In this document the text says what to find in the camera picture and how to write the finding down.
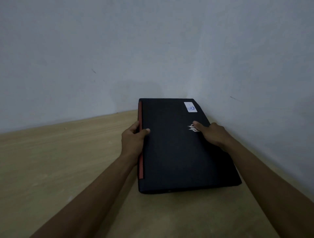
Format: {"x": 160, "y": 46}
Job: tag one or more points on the person's right hand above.
{"x": 214, "y": 136}

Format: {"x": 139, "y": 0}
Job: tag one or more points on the person's right thumb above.
{"x": 200, "y": 127}

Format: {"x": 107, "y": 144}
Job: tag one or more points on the person's left forearm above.
{"x": 85, "y": 198}

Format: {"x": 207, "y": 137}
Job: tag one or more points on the white sticker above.
{"x": 190, "y": 107}

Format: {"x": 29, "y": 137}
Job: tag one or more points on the person's left thumb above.
{"x": 143, "y": 132}

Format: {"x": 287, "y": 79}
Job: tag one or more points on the person's left hand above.
{"x": 132, "y": 143}

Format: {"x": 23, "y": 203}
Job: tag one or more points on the black laptop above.
{"x": 169, "y": 152}

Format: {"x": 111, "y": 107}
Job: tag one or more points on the person's right forearm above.
{"x": 267, "y": 188}

